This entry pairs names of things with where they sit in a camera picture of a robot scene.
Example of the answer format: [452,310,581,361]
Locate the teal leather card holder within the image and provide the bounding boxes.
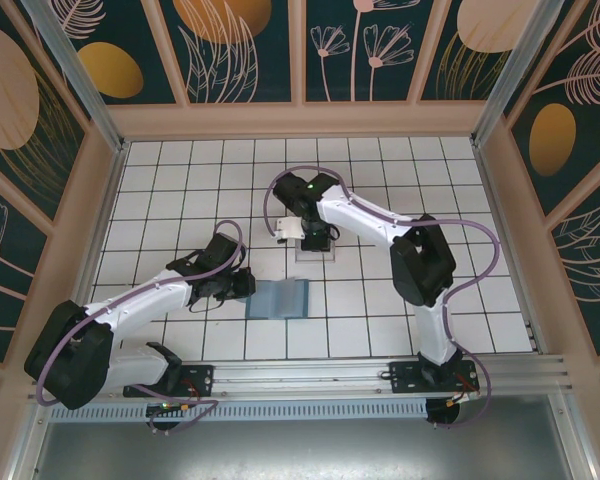
[244,278,311,322]

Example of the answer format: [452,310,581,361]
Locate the grey metal sheet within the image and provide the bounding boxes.
[29,418,576,480]

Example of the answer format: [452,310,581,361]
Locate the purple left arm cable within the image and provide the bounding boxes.
[33,220,248,437]

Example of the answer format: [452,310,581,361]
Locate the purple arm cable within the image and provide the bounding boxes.
[33,220,248,437]
[262,164,504,431]

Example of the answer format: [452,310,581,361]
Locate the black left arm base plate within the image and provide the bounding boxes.
[123,364,216,399]

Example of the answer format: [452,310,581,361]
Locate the aluminium mounting rail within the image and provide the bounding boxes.
[27,353,579,404]

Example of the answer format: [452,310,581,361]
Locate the slotted grey cable duct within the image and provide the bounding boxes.
[47,401,430,422]

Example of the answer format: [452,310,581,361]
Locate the black round cable port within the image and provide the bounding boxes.
[147,414,181,435]
[426,398,462,429]

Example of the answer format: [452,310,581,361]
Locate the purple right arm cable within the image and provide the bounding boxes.
[262,164,504,431]

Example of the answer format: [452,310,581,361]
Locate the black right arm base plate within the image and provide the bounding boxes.
[388,360,481,396]

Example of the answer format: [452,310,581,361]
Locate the aluminium frame post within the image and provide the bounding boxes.
[19,0,131,154]
[469,0,566,146]

